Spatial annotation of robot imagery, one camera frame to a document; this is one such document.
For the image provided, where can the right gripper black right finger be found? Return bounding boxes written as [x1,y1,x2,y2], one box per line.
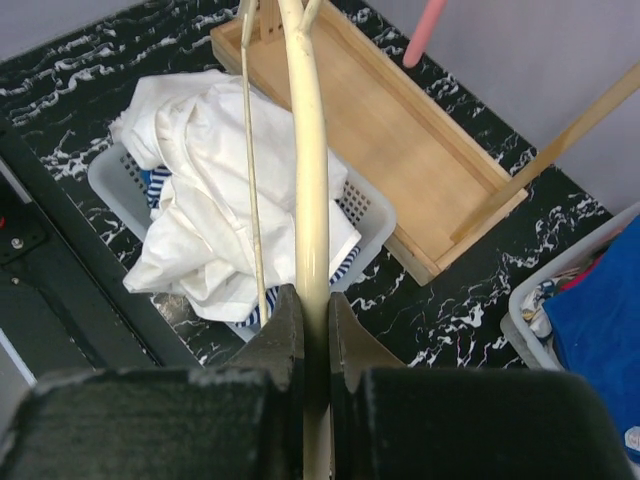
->
[328,292,405,394]

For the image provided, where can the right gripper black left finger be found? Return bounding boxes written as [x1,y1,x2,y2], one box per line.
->
[223,284,304,390]

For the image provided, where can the white-top hanger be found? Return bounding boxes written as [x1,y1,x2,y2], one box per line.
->
[237,0,333,480]

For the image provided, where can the blue white striped tank top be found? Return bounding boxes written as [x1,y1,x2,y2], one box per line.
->
[141,167,361,328]

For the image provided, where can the pink striped-top hanger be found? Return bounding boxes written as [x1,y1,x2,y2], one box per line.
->
[402,0,448,68]

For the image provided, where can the white right bin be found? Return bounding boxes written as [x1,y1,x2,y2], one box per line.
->
[500,204,639,370]

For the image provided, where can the wooden clothes rack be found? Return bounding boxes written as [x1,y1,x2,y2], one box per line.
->
[209,0,640,287]

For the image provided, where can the white perforated plastic basket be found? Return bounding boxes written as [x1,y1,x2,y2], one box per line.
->
[87,144,398,345]

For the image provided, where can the blue cloth in bin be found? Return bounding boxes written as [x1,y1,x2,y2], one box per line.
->
[542,214,640,461]

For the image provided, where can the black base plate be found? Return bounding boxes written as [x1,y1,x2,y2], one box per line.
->
[1,119,198,376]

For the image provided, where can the aluminium rail frame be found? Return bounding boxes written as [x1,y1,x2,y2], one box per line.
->
[1,160,36,431]

